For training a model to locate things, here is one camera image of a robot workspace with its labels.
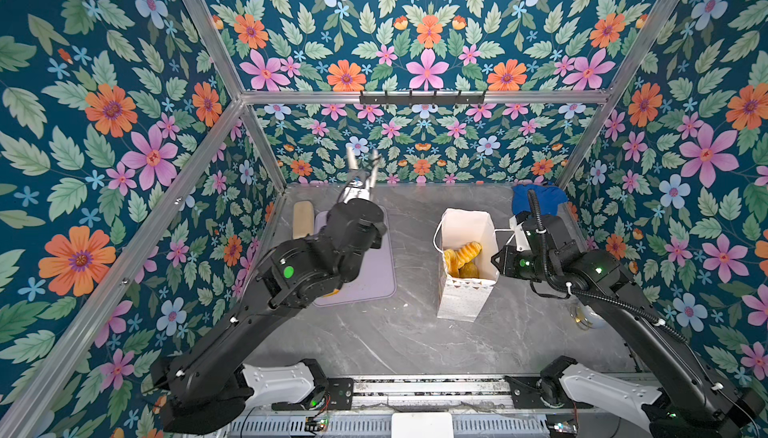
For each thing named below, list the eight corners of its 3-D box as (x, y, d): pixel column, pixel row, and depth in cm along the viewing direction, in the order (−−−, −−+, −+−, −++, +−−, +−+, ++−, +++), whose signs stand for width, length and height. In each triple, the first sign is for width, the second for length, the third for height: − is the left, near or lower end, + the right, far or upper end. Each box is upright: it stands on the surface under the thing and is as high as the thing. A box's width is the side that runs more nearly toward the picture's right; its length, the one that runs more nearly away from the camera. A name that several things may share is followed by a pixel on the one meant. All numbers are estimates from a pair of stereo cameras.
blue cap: (514, 215, 113) (518, 206, 109) (507, 193, 120) (511, 184, 116) (567, 215, 113) (573, 206, 109) (557, 193, 120) (562, 184, 116)
